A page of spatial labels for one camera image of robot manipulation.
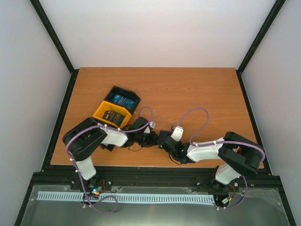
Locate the yellow bin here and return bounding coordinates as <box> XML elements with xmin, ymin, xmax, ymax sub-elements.
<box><xmin>93</xmin><ymin>101</ymin><xmax>132</xmax><ymax>128</ymax></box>

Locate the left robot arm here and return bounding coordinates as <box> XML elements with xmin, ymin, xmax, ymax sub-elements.
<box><xmin>62</xmin><ymin>117</ymin><xmax>158</xmax><ymax>190</ymax></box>

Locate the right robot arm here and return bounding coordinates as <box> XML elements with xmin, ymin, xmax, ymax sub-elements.
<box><xmin>157</xmin><ymin>131</ymin><xmax>266</xmax><ymax>185</ymax></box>

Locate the dark cards stack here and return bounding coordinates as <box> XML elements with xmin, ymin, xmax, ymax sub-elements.
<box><xmin>102</xmin><ymin>111</ymin><xmax>125</xmax><ymax>126</ymax></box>

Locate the blue cards stack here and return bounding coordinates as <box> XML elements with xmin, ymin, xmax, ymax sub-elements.
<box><xmin>112</xmin><ymin>94</ymin><xmax>135</xmax><ymax>108</ymax></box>

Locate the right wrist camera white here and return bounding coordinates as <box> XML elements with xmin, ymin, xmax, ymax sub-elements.
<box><xmin>171</xmin><ymin>126</ymin><xmax>184</xmax><ymax>142</ymax></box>

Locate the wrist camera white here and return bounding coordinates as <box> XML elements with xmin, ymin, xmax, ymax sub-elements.
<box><xmin>171</xmin><ymin>126</ymin><xmax>184</xmax><ymax>142</ymax></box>
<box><xmin>144</xmin><ymin>121</ymin><xmax>156</xmax><ymax>134</ymax></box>

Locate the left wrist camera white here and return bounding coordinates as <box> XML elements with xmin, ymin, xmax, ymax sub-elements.
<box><xmin>144</xmin><ymin>121</ymin><xmax>156</xmax><ymax>134</ymax></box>

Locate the light blue cable duct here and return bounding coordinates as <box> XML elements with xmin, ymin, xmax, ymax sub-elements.
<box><xmin>36</xmin><ymin>191</ymin><xmax>214</xmax><ymax>205</ymax></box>

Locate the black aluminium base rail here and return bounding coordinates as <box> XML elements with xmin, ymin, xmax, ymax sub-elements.
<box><xmin>30</xmin><ymin>165</ymin><xmax>283</xmax><ymax>194</ymax></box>

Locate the black frame post left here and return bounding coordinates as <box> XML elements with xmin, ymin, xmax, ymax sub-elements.
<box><xmin>29</xmin><ymin>0</ymin><xmax>76</xmax><ymax>74</ymax></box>

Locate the black frame post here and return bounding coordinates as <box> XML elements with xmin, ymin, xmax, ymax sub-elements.
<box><xmin>29</xmin><ymin>0</ymin><xmax>76</xmax><ymax>74</ymax></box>
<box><xmin>237</xmin><ymin>0</ymin><xmax>286</xmax><ymax>73</ymax></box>

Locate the black frame post right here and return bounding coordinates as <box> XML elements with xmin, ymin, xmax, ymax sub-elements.
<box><xmin>237</xmin><ymin>0</ymin><xmax>286</xmax><ymax>73</ymax></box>

